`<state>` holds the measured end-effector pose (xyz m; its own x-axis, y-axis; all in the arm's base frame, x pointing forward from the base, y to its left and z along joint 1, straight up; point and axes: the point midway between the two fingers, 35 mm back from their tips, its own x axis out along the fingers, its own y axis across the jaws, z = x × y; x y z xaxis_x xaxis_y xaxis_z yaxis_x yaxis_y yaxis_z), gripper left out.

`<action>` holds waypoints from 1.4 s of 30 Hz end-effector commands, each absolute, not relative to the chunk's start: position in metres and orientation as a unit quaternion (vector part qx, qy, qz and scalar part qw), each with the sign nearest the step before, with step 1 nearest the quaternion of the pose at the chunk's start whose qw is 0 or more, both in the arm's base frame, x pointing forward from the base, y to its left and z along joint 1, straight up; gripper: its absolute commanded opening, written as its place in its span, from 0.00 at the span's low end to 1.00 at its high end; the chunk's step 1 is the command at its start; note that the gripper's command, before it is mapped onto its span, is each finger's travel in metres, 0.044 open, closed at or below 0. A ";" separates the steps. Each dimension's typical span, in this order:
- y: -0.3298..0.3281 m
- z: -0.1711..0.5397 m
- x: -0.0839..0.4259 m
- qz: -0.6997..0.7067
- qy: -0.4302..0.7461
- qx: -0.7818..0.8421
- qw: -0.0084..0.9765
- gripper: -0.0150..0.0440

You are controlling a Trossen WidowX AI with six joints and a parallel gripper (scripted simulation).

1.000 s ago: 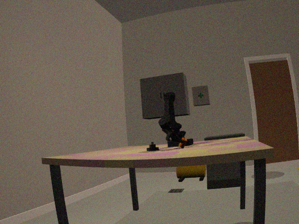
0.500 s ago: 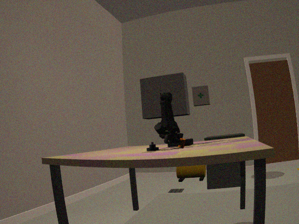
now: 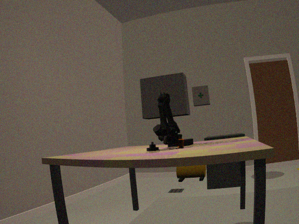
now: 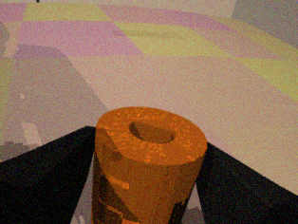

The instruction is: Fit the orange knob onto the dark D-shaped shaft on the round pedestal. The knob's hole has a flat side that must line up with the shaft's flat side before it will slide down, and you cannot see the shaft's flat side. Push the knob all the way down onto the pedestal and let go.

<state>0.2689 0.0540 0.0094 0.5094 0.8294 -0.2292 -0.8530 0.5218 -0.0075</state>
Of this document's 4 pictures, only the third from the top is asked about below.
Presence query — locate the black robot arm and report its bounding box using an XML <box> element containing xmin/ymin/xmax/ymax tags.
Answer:
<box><xmin>153</xmin><ymin>93</ymin><xmax>180</xmax><ymax>141</ymax></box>

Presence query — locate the orange knob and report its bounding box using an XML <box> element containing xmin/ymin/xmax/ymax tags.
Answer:
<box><xmin>178</xmin><ymin>139</ymin><xmax>184</xmax><ymax>148</ymax></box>

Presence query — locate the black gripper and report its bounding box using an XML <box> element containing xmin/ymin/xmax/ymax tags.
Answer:
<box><xmin>163</xmin><ymin>134</ymin><xmax>182</xmax><ymax>145</ymax></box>

